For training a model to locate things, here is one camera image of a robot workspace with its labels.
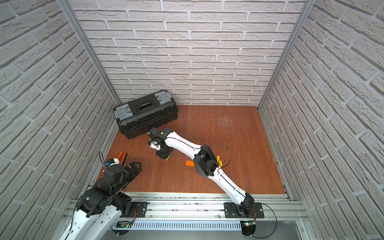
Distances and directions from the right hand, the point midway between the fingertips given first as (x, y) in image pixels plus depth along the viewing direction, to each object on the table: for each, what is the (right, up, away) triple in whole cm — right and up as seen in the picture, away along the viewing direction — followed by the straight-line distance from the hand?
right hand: (167, 154), depth 92 cm
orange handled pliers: (-27, -2, -2) cm, 27 cm away
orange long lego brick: (+14, -5, -2) cm, 15 cm away
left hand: (-12, -2, -17) cm, 20 cm away
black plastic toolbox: (-20, +22, -2) cm, 30 cm away
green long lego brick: (+2, 0, -8) cm, 8 cm away
